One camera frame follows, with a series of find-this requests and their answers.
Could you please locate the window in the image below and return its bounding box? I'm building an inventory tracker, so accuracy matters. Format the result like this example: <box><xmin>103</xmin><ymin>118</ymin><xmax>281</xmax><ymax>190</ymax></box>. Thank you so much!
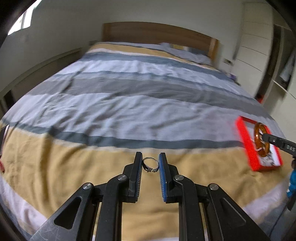
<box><xmin>8</xmin><ymin>0</ymin><xmax>42</xmax><ymax>35</ymax></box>

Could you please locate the red jewelry box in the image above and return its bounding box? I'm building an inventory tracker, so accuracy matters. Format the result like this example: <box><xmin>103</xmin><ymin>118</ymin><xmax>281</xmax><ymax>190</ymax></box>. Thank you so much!
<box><xmin>235</xmin><ymin>116</ymin><xmax>283</xmax><ymax>172</ymax></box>

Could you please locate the striped bed duvet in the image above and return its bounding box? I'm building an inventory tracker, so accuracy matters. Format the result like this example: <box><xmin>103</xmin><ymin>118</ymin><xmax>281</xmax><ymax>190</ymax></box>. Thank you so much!
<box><xmin>1</xmin><ymin>42</ymin><xmax>291</xmax><ymax>240</ymax></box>

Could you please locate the black phone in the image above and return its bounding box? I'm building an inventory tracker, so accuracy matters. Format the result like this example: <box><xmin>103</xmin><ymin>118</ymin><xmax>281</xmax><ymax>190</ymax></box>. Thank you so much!
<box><xmin>0</xmin><ymin>125</ymin><xmax>10</xmax><ymax>155</ymax></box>

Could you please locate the white wardrobe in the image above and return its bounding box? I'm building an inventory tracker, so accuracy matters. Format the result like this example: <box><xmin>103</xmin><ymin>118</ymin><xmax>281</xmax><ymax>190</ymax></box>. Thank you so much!
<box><xmin>233</xmin><ymin>1</ymin><xmax>295</xmax><ymax>126</ymax></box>

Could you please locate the amber bangle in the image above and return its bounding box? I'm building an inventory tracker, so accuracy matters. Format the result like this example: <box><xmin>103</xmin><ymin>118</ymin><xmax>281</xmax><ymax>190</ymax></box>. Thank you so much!
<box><xmin>253</xmin><ymin>123</ymin><xmax>269</xmax><ymax>158</ymax></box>

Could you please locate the grey pillow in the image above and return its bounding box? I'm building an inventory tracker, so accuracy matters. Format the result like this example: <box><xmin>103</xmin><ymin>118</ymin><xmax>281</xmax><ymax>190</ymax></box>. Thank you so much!
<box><xmin>160</xmin><ymin>43</ymin><xmax>212</xmax><ymax>66</ymax></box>

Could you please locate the wooden headboard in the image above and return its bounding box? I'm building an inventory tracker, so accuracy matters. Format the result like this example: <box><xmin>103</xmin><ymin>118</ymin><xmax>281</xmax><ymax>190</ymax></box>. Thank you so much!
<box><xmin>102</xmin><ymin>22</ymin><xmax>219</xmax><ymax>61</ymax></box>

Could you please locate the small silver ring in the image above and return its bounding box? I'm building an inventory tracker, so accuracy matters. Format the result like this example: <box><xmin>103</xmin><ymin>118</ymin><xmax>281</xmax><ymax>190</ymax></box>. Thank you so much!
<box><xmin>141</xmin><ymin>157</ymin><xmax>160</xmax><ymax>173</ymax></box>

